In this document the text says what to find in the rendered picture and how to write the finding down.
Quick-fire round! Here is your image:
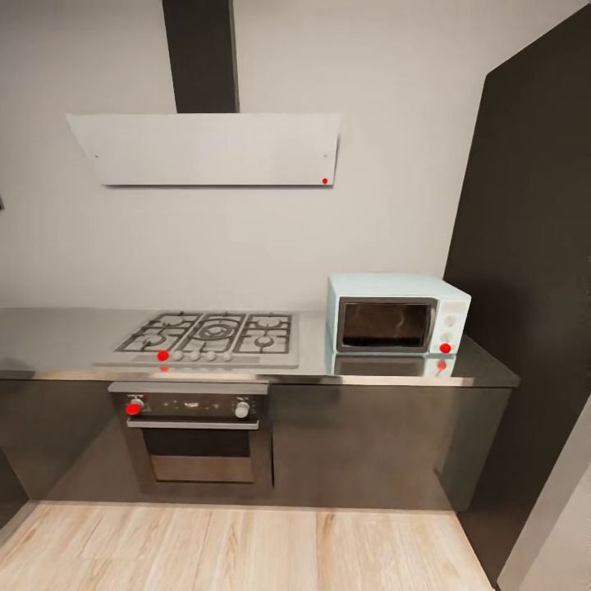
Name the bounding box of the microwave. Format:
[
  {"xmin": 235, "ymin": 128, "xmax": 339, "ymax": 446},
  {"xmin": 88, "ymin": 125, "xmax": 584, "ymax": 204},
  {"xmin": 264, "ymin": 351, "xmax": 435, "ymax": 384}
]
[{"xmin": 327, "ymin": 273, "xmax": 471, "ymax": 354}]

